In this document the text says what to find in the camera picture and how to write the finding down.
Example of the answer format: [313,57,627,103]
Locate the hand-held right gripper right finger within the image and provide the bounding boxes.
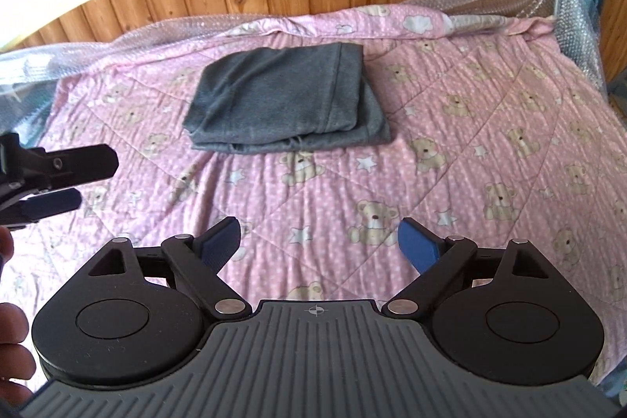
[381,217,550,319]

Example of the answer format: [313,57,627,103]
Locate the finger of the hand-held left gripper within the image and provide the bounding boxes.
[35,144,120,194]
[17,188,83,224]

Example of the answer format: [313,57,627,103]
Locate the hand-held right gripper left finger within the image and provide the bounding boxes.
[88,216,248,320]

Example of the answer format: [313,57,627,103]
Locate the pink bear print blanket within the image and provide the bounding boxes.
[0,4,627,399]

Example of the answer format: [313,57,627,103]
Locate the person's left hand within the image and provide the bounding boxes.
[0,226,38,402]

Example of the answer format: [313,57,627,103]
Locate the clear bubble wrap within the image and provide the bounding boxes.
[0,0,611,145]

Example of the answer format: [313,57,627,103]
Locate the grey garment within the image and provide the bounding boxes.
[182,42,393,155]

